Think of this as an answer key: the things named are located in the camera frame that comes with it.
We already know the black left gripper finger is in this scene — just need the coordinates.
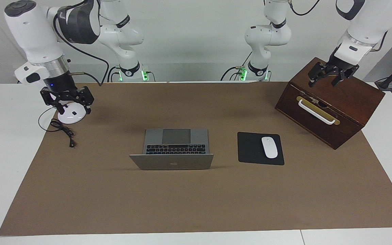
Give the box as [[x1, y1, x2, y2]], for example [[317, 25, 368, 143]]
[[308, 63, 326, 88], [331, 65, 359, 86]]

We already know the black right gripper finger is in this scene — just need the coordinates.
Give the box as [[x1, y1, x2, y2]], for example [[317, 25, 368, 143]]
[[40, 87, 65, 114], [75, 86, 94, 114]]

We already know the grey aluminium laptop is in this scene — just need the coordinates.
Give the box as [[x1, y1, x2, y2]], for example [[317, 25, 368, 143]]
[[129, 128, 214, 170]]

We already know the dark brown wooden box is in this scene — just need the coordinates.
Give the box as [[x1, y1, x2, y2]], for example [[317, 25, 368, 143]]
[[275, 57, 386, 150]]

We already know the white desk lamp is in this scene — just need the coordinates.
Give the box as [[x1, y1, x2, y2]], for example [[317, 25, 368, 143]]
[[58, 99, 87, 125]]

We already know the white computer mouse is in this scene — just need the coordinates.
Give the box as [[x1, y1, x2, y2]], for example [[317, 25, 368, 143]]
[[261, 136, 278, 159]]

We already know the black mouse pad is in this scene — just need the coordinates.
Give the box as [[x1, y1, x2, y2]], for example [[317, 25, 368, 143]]
[[237, 132, 285, 166]]

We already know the brown table mat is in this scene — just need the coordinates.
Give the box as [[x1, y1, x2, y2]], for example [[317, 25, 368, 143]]
[[0, 82, 392, 236]]

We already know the black right base cable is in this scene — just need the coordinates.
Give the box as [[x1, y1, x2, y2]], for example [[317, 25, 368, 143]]
[[107, 66, 121, 83]]

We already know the black base cable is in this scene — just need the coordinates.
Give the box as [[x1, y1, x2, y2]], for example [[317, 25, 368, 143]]
[[220, 51, 253, 81], [107, 66, 121, 83]]

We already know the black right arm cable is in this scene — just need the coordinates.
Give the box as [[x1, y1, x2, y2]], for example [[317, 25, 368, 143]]
[[53, 0, 110, 85]]

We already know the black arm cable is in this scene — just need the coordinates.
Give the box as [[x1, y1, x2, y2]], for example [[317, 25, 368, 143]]
[[53, 0, 110, 85], [288, 0, 321, 16]]

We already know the brass handle plate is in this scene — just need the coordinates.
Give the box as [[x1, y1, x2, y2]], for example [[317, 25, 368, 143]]
[[296, 96, 340, 126]]

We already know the black lamp cable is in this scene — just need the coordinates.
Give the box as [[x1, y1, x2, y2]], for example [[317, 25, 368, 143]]
[[38, 107, 77, 148]]

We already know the white box handle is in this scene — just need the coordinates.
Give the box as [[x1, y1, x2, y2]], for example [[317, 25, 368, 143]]
[[298, 99, 336, 125]]

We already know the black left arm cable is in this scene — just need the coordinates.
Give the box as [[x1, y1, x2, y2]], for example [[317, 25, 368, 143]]
[[288, 0, 321, 16]]

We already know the black left base cable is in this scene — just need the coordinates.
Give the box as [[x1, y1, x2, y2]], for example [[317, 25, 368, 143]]
[[220, 51, 253, 81]]

